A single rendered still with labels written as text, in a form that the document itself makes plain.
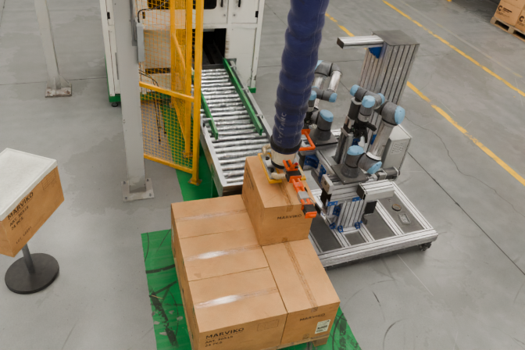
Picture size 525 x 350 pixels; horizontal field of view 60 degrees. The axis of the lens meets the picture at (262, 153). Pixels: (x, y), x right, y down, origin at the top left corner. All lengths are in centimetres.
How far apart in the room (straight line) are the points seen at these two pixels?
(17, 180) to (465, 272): 383
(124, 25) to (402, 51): 209
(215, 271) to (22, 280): 162
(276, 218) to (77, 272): 176
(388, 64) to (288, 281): 169
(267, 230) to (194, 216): 65
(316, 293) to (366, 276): 102
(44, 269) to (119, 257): 59
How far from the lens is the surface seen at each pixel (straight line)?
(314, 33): 285
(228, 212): 380
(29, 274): 425
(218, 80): 560
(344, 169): 356
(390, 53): 333
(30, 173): 357
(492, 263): 500
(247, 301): 327
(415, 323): 419
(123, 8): 378
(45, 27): 615
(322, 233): 425
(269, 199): 337
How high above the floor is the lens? 322
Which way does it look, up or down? 37 degrees down
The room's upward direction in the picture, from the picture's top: 8 degrees clockwise
